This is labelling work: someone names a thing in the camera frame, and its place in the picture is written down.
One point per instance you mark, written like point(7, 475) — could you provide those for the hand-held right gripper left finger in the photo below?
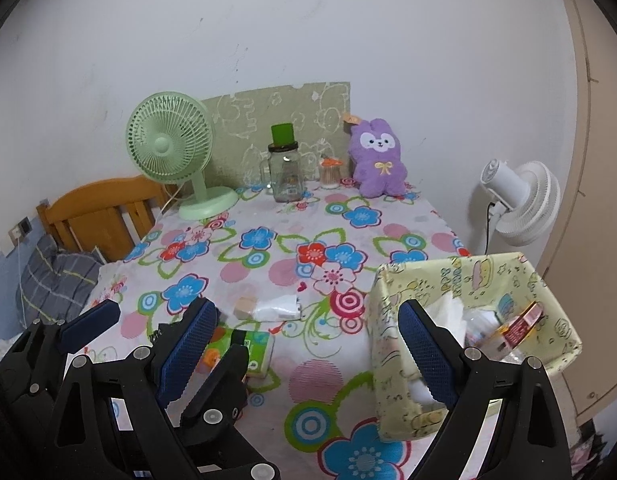
point(188, 350)

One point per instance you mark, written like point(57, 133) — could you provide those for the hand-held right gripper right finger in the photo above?
point(428, 355)

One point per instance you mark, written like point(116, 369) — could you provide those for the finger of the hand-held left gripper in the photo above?
point(88, 327)
point(228, 375)

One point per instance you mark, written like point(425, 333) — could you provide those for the yellow printed box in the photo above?
point(388, 340)

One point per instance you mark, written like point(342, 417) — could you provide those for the white cloth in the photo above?
point(446, 315)

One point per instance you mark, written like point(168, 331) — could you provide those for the clear plastic packet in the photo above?
point(481, 327)

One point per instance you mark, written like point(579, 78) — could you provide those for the beige soft cube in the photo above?
point(246, 307)

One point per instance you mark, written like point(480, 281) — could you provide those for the white soft packet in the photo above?
point(278, 309)

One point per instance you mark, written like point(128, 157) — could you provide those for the grey plaid pillow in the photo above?
point(53, 275)

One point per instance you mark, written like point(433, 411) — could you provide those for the wooden headboard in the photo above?
point(103, 200)

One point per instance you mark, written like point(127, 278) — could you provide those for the white standing fan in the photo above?
point(528, 200)

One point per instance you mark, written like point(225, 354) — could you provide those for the purple plush bunny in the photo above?
point(378, 170)

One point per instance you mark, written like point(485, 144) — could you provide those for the green desk fan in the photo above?
point(163, 142)

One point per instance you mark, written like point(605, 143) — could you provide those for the glass mug jar green lid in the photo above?
point(286, 175)

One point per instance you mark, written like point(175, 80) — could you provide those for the small jar orange lid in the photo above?
point(330, 177)

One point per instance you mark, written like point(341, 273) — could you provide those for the beige door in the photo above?
point(598, 185)

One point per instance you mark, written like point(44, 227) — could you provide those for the green printed board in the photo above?
point(248, 110)

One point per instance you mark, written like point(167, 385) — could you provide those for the white wall socket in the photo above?
point(14, 235)

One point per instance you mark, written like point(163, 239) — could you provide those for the dark wall socket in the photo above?
point(24, 225)

